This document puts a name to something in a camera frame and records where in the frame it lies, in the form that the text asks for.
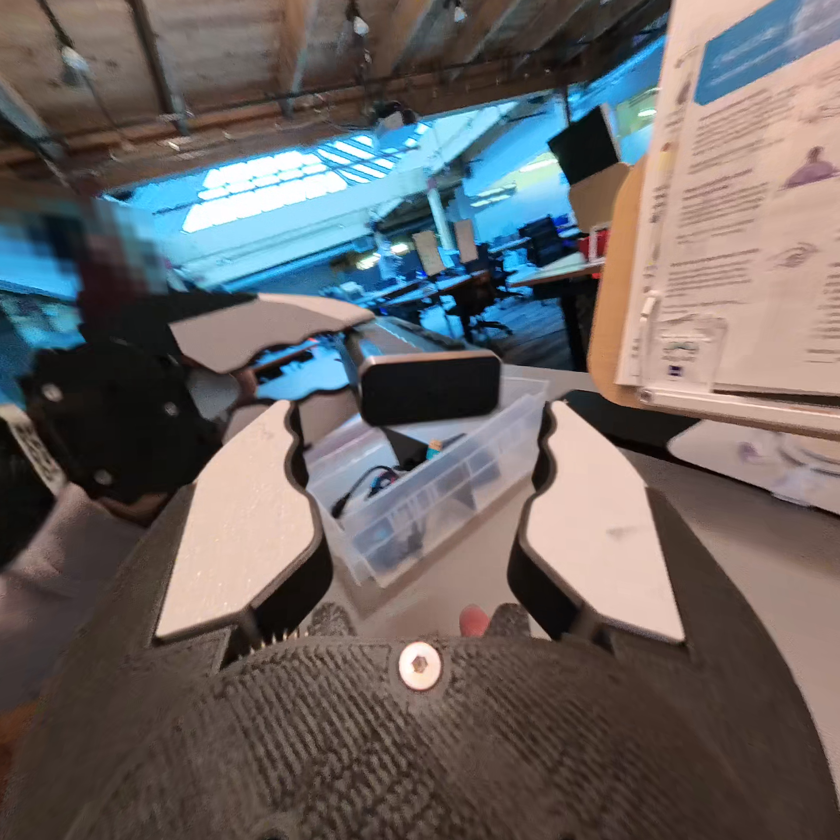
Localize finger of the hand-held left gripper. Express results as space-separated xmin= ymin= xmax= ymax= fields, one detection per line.
xmin=187 ymin=367 xmax=361 ymax=454
xmin=168 ymin=293 xmax=376 ymax=375

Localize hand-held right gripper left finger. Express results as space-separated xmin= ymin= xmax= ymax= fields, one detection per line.
xmin=153 ymin=398 xmax=334 ymax=644

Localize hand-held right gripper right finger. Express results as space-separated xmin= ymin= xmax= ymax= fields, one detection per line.
xmin=507 ymin=399 xmax=688 ymax=644

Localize black rectangular bar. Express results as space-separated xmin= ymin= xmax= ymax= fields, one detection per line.
xmin=340 ymin=318 xmax=504 ymax=429

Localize person's left forearm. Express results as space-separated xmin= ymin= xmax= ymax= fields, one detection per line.
xmin=0 ymin=486 xmax=173 ymax=713

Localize black desk mat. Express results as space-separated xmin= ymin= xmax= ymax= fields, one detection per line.
xmin=570 ymin=390 xmax=702 ymax=455

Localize grey desk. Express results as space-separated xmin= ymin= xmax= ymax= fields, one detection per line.
xmin=315 ymin=364 xmax=840 ymax=729

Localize wooden office desk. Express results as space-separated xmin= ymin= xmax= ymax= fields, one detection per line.
xmin=507 ymin=252 xmax=606 ymax=371

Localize person's left hand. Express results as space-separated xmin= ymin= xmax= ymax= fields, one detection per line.
xmin=98 ymin=489 xmax=168 ymax=526

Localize clear plastic organizer box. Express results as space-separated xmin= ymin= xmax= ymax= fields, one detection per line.
xmin=304 ymin=377 xmax=550 ymax=589

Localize white flat pad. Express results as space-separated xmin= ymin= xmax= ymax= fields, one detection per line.
xmin=666 ymin=419 xmax=840 ymax=517

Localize black office chair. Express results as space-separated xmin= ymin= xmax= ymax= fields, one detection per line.
xmin=521 ymin=215 xmax=580 ymax=266
xmin=451 ymin=243 xmax=519 ymax=339

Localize red box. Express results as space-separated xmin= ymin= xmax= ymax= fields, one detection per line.
xmin=577 ymin=223 xmax=613 ymax=263

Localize printed instruction sheet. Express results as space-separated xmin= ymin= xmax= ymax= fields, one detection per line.
xmin=616 ymin=0 xmax=840 ymax=397

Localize black monitor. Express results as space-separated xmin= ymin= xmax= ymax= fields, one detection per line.
xmin=547 ymin=105 xmax=622 ymax=186

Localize black cable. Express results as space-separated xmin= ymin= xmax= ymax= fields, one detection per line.
xmin=331 ymin=465 xmax=403 ymax=521

